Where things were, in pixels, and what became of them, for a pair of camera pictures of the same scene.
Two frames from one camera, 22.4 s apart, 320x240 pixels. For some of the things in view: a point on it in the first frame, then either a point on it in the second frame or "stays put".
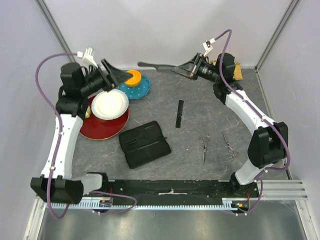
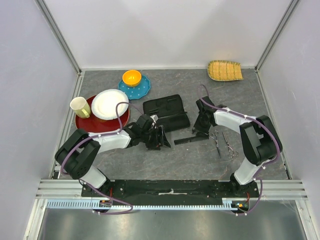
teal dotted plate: (138, 91) stays put
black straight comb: (180, 109) to (190, 139)
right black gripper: (190, 69) to (202, 131)
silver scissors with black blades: (205, 141) to (215, 137)
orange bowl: (135, 80) stays put
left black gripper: (115, 77) to (155, 145)
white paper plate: (110, 105) stays put
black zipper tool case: (144, 144) to (170, 111)
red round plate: (93, 128) stays put
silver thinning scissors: (231, 152) stays put
